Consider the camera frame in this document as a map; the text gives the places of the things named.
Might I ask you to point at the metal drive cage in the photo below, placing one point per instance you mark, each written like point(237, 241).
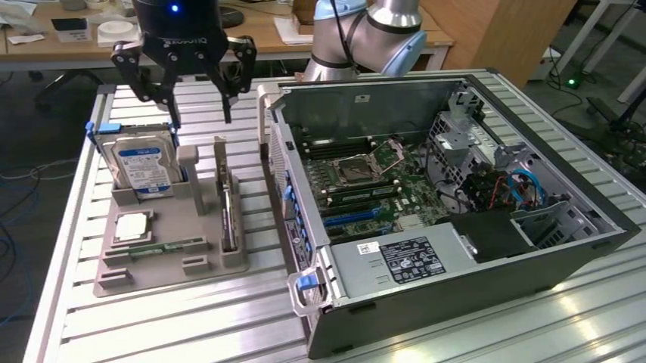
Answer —
point(454, 151)

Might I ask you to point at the grey power supply unit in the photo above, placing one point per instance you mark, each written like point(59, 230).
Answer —
point(352, 272)

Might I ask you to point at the white tape roll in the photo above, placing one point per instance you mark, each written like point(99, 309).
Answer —
point(116, 36)

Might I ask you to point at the blue case latch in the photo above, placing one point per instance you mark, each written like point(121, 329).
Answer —
point(306, 283)

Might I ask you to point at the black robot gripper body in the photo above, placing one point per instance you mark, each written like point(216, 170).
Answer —
point(176, 26)

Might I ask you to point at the grey parts rack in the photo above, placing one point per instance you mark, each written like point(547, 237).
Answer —
point(167, 272)

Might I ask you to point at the white desk leg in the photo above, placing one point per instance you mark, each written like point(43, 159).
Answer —
point(581, 38)

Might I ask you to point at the white box black lid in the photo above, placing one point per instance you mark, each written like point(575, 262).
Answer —
point(72, 34)

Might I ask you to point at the CPU socket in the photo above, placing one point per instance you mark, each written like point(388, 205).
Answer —
point(355, 170)

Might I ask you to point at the white cup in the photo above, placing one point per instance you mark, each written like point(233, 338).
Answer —
point(96, 4)

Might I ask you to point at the loose green RAM stick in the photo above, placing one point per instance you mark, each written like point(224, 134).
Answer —
point(161, 247)

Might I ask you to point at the CPU chip silver lid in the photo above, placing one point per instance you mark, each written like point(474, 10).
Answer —
point(132, 227)

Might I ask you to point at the metal socket cover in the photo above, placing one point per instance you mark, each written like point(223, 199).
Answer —
point(387, 149)

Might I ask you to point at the installed RAM stick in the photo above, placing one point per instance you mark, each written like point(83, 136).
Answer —
point(363, 193)

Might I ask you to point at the device with green light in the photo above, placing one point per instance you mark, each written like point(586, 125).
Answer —
point(571, 81)

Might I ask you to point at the grey cup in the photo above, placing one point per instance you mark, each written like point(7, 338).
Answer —
point(73, 5)

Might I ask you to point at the black plastic shroud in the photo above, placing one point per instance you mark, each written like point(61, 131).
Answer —
point(490, 234)

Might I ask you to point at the white paper slip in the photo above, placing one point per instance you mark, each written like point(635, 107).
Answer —
point(25, 38)

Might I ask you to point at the wooden cabinet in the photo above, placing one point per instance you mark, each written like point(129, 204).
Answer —
point(494, 38)

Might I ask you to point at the green motherboard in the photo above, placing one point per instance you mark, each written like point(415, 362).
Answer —
point(403, 204)

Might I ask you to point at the blue expansion slot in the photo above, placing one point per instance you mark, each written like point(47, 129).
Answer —
point(350, 216)

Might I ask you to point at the graphics card with metal bracket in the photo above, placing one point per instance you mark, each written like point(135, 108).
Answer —
point(228, 211)

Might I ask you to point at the open black PC case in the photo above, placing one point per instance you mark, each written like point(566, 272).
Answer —
point(504, 295)

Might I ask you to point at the blue card retention clip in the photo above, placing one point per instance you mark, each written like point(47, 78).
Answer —
point(303, 236)
point(288, 193)

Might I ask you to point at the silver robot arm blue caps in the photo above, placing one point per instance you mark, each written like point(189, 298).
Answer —
point(374, 38)

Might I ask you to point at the hard disk with blue carrier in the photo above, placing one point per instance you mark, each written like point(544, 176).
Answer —
point(141, 166)

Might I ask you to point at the black round dish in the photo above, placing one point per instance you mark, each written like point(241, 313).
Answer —
point(232, 15)

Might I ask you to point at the stack of papers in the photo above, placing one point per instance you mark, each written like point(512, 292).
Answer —
point(295, 34)

